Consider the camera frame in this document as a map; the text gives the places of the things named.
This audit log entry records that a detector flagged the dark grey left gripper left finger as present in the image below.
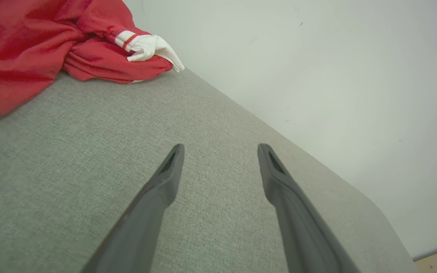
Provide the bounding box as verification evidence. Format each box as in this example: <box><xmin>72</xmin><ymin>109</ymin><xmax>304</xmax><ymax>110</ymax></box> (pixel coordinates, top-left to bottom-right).
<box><xmin>80</xmin><ymin>143</ymin><xmax>185</xmax><ymax>273</ymax></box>

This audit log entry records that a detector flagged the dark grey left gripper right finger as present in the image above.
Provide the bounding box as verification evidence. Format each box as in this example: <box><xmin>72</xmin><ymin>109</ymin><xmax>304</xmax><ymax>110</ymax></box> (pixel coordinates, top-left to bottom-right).
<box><xmin>258</xmin><ymin>143</ymin><xmax>361</xmax><ymax>273</ymax></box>

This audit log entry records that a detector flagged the red white basketball jersey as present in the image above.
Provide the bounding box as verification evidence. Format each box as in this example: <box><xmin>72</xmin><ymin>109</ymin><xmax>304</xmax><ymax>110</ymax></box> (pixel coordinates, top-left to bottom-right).
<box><xmin>0</xmin><ymin>0</ymin><xmax>185</xmax><ymax>120</ymax></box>

